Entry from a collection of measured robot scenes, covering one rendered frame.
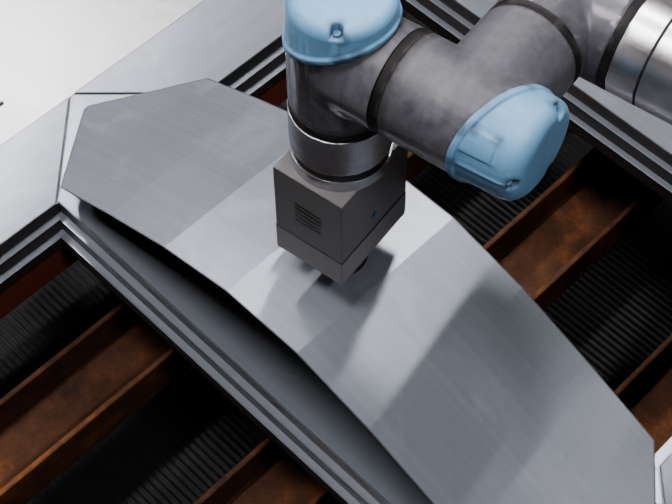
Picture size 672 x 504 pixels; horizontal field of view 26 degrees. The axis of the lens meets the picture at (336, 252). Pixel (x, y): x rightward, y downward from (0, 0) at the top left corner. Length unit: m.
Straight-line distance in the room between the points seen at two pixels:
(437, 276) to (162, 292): 0.27
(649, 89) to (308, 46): 0.23
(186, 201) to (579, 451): 0.39
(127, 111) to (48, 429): 0.32
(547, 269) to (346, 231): 0.50
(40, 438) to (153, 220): 0.31
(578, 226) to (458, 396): 0.46
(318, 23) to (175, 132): 0.44
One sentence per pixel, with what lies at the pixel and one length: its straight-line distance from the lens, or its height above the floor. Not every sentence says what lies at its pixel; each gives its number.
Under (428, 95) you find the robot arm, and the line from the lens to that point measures 0.91.
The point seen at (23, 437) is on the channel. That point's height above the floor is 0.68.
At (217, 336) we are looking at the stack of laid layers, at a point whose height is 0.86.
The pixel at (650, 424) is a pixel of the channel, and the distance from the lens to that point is 1.47.
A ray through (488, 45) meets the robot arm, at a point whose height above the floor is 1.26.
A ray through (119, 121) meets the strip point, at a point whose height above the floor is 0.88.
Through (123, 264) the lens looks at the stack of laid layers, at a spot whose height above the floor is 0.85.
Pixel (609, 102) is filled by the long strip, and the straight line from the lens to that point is 1.45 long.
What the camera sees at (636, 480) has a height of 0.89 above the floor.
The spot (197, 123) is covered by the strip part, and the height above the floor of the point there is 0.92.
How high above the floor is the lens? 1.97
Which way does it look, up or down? 57 degrees down
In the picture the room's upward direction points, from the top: straight up
